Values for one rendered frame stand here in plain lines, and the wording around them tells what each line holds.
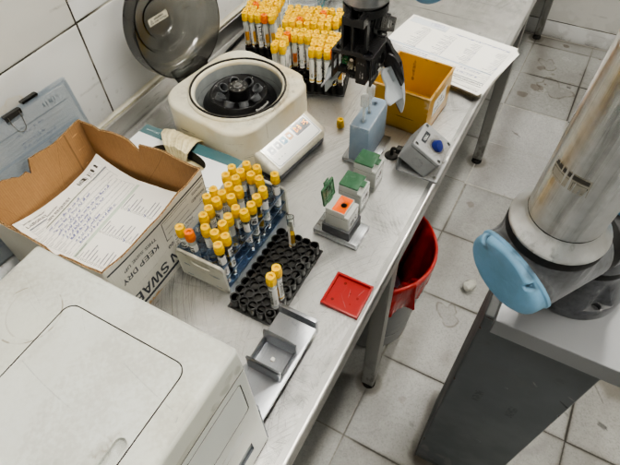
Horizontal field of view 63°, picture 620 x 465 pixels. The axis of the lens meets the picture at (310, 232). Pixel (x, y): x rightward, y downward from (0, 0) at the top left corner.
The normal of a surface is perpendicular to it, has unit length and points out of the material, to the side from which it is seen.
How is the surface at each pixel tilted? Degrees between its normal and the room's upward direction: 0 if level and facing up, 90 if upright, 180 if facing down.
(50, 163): 87
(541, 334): 1
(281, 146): 25
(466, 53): 0
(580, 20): 90
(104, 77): 90
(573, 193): 91
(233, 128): 0
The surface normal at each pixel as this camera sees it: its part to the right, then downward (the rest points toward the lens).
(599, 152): -0.69, 0.61
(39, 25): 0.88, 0.36
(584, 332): -0.04, -0.61
